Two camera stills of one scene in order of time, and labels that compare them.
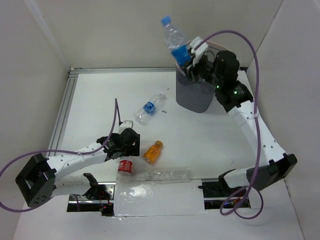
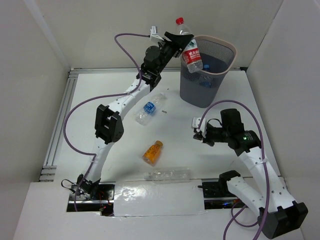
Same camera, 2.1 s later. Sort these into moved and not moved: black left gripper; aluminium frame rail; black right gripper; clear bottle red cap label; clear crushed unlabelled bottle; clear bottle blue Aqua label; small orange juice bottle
Moved: clear bottle red cap label; black left gripper; black right gripper
Not moved: aluminium frame rail; clear crushed unlabelled bottle; small orange juice bottle; clear bottle blue Aqua label
